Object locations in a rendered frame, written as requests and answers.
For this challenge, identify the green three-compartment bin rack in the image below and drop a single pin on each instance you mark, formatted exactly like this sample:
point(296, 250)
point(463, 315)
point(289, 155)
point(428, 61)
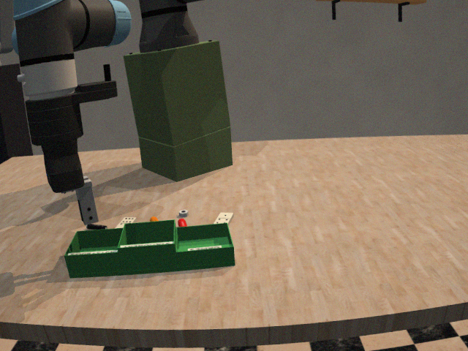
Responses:
point(85, 256)

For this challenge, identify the white domino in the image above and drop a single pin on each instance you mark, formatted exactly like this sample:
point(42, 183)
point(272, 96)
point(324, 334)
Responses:
point(224, 217)
point(126, 220)

